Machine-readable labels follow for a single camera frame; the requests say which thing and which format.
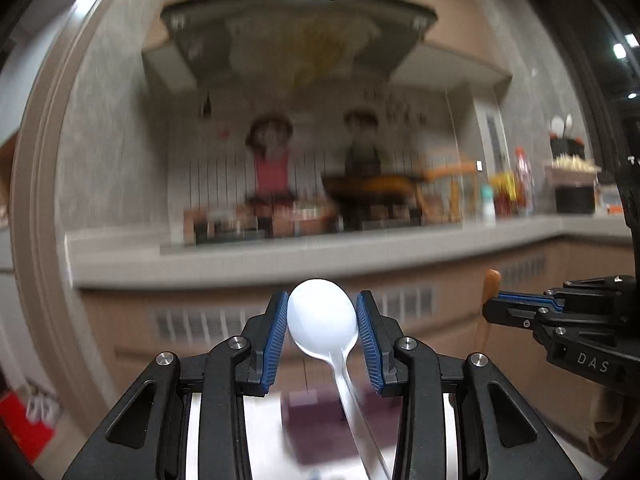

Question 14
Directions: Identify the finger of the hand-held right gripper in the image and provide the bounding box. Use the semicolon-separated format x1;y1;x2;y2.
496;275;634;309
482;300;557;333

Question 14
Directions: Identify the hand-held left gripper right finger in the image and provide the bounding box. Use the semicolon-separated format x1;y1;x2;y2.
355;289;583;480

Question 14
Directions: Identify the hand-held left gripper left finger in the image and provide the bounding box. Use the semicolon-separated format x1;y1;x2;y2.
62;289;291;480

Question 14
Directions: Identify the wooden chopstick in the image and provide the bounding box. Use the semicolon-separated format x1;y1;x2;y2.
476;269;502;353

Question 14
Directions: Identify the white plastic spoon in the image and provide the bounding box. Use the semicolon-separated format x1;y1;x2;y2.
286;279;393;480

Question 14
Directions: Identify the purple utensil holder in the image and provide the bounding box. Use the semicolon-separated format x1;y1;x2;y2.
281;389;401;467

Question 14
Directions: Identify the person's right forearm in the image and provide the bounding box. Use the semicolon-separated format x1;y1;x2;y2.
587;385;636;471

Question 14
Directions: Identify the small grey vent grille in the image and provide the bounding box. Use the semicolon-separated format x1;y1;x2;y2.
500;254;548;286

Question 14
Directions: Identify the wooden kitchen base cabinet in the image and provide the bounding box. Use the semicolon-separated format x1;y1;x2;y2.
75;240;640;411

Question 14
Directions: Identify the white bottle with teal cap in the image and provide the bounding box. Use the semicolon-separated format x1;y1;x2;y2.
479;185;497;223

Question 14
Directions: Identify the white textured cloth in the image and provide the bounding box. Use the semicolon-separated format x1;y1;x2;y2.
185;390;461;480

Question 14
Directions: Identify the black pot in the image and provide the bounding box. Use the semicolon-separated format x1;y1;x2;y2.
554;185;597;215

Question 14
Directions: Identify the clear bottle with red cap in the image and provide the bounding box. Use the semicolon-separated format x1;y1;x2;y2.
514;147;535;216

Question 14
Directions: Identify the orange sauce bottle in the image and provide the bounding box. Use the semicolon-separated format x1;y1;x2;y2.
448;179;462;223

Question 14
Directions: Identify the black gas stove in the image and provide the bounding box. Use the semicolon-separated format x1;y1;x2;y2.
192;200;423;241

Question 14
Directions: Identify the dark window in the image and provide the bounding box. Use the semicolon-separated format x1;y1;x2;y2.
530;0;640;161

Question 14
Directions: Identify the red floor mat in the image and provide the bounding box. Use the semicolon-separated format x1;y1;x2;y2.
0;392;56;461

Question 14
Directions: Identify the black wok with orange handle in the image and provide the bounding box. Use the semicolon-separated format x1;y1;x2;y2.
320;170;481;211

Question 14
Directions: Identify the grey wall socket panel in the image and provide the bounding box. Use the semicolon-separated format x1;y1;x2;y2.
485;112;505;161

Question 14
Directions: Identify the cartoon wall sticker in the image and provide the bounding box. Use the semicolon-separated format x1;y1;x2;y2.
167;85;481;241

